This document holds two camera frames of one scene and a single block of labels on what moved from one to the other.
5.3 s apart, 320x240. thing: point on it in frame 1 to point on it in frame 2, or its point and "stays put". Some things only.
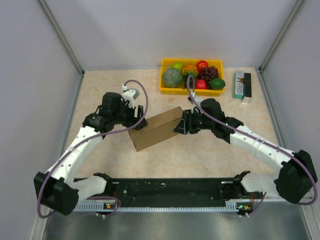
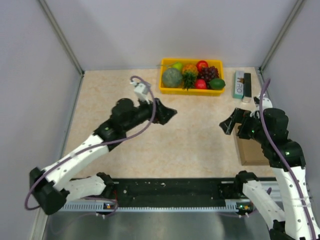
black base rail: (223, 194) stays put
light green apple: (178, 66) stays put
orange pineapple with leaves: (189, 69) stays put
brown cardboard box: (160, 127) to (249, 150)
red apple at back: (201, 64) stays put
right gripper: (185, 126) to (239, 115)
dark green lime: (217, 84) stays put
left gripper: (134, 120) to (163, 114)
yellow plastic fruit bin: (164, 89) stays put
